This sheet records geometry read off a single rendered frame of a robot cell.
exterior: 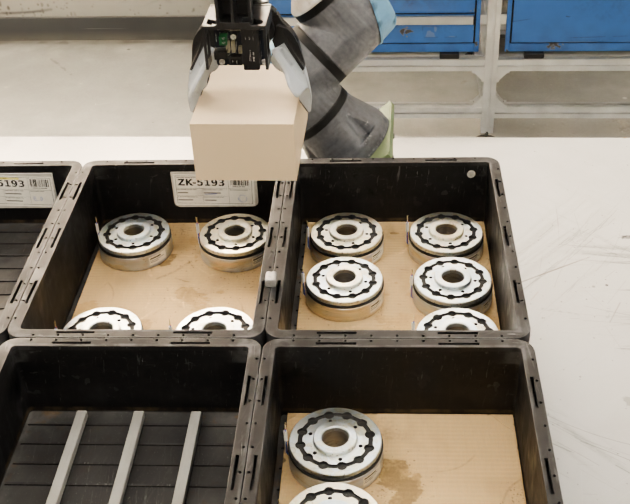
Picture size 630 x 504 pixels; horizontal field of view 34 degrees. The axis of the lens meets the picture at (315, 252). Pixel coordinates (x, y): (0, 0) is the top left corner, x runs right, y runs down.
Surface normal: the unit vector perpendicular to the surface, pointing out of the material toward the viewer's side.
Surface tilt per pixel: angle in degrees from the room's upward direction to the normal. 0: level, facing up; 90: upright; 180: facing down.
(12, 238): 0
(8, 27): 90
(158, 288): 0
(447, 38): 90
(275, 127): 90
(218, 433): 0
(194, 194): 90
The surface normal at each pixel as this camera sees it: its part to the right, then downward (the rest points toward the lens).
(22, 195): -0.05, 0.58
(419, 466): -0.04, -0.81
